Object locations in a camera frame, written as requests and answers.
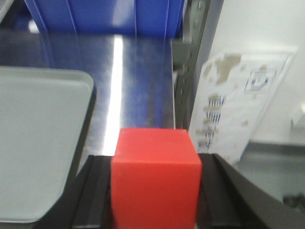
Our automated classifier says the grey metal tray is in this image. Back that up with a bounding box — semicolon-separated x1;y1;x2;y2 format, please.
0;67;93;223

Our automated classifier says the blue bin front right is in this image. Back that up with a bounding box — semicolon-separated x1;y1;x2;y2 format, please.
25;0;184;39

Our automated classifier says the white printed paper sheet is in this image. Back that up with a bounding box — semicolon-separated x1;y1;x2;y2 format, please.
189;48;297;164

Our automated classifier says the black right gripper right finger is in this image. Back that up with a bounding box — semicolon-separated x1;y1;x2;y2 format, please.
196;154;305;229

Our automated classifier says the red cube block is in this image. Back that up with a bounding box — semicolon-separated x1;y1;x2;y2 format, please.
111;128;203;229

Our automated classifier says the grey shelf upright post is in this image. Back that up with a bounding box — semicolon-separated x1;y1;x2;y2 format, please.
172;0;224;128

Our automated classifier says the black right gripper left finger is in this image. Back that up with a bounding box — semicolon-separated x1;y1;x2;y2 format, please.
34;155;113;229

